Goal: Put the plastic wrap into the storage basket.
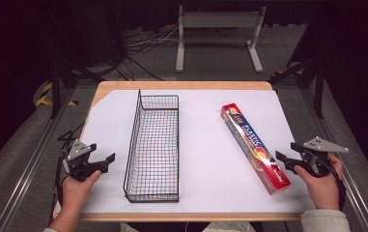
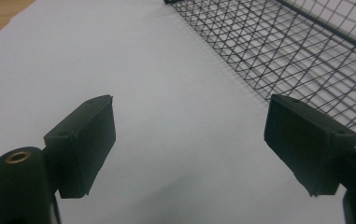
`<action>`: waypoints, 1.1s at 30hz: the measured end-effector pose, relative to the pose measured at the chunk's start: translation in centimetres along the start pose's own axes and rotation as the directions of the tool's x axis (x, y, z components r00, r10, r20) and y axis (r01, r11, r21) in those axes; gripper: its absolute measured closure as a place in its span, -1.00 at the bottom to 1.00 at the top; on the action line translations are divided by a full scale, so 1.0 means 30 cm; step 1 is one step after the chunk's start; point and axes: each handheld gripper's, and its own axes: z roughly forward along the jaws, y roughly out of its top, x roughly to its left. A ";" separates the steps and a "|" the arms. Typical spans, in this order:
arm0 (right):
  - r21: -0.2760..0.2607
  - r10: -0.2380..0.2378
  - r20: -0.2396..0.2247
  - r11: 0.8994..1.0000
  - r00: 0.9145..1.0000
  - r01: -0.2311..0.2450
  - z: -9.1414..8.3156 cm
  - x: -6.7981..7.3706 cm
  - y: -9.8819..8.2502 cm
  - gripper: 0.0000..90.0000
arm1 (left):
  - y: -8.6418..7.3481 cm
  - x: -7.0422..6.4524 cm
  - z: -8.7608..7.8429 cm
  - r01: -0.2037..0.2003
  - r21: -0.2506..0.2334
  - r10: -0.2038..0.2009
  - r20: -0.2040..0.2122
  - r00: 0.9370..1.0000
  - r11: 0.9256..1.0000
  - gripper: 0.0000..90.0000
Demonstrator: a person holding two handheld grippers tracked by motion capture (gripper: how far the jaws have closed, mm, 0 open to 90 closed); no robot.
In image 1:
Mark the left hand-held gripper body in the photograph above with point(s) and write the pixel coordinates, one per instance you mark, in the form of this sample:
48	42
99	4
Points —
79	151

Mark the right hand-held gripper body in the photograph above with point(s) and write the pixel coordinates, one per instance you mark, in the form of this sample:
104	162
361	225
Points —
320	145

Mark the red plastic wrap box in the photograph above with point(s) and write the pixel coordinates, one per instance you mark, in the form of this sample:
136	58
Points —
255	149

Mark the person's left hand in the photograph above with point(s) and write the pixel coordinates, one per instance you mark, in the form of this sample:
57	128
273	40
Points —
74	191

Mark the person's right hand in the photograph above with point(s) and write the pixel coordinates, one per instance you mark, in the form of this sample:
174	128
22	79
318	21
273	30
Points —
325	190

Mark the black tripod stand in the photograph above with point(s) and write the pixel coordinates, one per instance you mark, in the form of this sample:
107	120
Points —
55	87
318	87

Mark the yellow black hazard tape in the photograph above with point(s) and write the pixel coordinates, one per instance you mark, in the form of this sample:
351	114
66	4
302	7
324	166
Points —
44	96

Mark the white table sheet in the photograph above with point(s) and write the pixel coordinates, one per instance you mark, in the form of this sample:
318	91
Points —
204	161

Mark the wooden table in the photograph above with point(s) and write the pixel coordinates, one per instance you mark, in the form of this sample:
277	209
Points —
184	85

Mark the white metal stand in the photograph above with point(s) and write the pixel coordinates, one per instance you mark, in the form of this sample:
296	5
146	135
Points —
218	20

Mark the aluminium floor rail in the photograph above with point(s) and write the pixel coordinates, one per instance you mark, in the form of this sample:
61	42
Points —
342	180
27	174

